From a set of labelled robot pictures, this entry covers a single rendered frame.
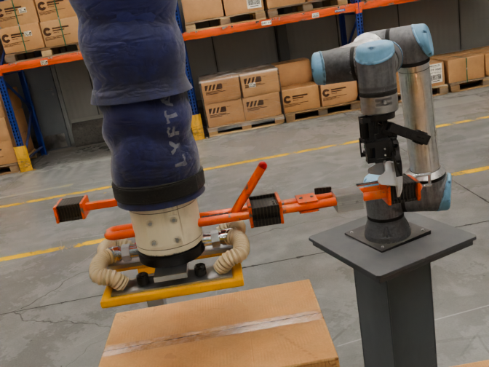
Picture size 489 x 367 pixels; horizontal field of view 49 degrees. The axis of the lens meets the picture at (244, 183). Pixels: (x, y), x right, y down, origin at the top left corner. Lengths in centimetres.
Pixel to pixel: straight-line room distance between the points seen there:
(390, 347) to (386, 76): 143
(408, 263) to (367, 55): 104
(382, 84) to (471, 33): 956
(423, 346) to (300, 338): 123
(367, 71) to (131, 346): 94
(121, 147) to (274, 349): 62
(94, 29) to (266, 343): 85
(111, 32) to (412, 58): 114
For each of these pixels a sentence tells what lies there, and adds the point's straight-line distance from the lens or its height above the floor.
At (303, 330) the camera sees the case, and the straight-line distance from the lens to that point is 145.
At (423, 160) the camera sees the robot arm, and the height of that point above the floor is 111.
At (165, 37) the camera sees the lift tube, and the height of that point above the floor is 172.
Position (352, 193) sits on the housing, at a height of 127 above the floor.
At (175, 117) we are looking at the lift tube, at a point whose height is 155.
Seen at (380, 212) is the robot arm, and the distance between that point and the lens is 226.
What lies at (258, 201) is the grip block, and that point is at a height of 128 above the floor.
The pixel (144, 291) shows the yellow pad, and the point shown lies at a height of 116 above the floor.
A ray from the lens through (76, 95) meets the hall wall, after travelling 998.
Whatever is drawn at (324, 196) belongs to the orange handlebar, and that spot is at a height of 126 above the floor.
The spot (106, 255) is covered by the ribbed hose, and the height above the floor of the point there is 123.
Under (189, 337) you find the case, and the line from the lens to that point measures 151.
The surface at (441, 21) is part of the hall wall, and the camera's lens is 1061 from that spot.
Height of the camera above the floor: 174
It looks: 17 degrees down
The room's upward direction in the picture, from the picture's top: 10 degrees counter-clockwise
